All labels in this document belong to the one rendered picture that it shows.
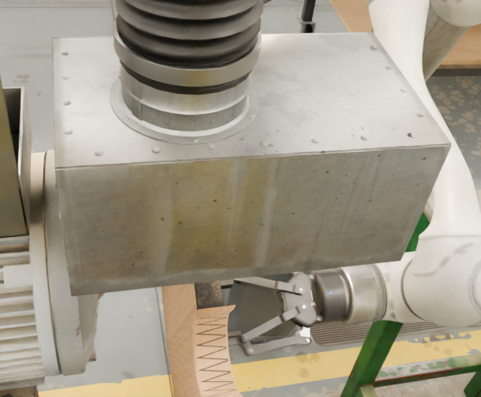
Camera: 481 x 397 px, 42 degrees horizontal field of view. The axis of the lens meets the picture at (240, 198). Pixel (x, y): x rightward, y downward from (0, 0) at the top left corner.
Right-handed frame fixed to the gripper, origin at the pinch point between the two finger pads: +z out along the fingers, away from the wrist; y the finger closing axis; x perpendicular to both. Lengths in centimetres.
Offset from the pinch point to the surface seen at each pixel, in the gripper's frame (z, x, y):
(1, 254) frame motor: 23.5, 30.8, 3.4
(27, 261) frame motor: 21.4, 29.4, 2.9
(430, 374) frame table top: -78, -90, -14
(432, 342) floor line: -97, -118, -4
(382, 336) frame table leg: -55, -66, -3
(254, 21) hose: 3, 56, 11
